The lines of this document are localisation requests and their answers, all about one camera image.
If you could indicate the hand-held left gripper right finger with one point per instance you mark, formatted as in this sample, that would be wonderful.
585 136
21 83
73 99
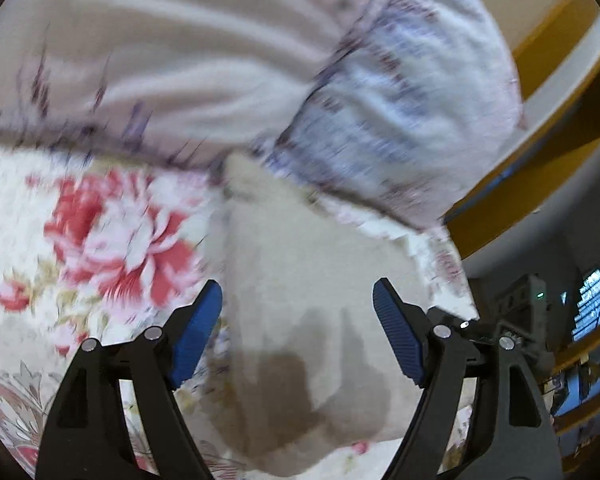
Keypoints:
397 332

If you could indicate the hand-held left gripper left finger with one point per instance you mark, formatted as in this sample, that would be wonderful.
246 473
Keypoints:
197 330

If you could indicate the floral bedsheet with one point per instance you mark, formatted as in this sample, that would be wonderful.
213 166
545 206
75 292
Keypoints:
95 260

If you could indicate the grey appliance with green light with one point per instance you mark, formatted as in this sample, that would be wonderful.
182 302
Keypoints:
522 305

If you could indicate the wooden shelf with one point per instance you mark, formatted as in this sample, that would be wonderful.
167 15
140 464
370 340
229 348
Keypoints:
587 385

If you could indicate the window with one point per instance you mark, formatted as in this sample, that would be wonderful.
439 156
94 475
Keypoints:
595 305

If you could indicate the yellow wooden frame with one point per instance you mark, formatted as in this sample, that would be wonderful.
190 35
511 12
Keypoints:
540 160

